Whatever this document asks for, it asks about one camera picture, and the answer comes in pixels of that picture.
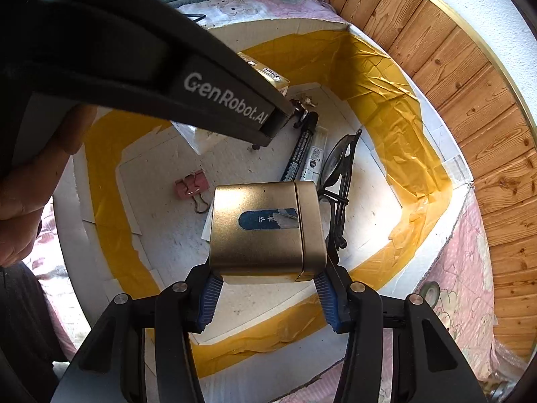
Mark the person's dark clothing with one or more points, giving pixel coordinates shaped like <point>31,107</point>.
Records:
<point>25,323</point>

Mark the small white packet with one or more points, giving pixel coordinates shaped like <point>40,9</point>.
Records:
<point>314,159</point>

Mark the clear bubble wrap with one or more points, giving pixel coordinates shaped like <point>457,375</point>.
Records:
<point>503,365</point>

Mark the black eyeglasses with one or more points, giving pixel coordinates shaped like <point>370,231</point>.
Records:
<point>340,198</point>

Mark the person's left hand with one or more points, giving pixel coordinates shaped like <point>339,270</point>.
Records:
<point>25,210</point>

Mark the cream carton box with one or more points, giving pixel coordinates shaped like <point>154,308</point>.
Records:
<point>268,76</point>

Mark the black marker pen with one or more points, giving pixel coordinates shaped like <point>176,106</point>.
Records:
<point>300,151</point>

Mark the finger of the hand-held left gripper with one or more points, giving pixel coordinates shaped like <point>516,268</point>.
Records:
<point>251,77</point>

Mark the pink binder clip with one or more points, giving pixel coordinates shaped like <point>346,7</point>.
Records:
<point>191,184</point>

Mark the white cardboard box yellow tape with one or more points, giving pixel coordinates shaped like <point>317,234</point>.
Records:
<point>168,239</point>

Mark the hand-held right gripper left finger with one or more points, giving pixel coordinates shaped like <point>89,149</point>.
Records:
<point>209,298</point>

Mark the gold tin box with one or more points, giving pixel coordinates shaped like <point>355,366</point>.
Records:
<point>260,243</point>

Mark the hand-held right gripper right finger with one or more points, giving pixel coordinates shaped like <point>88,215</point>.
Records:
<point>329,302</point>

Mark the grey tape roll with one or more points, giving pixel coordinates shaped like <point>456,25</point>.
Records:
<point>421,296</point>

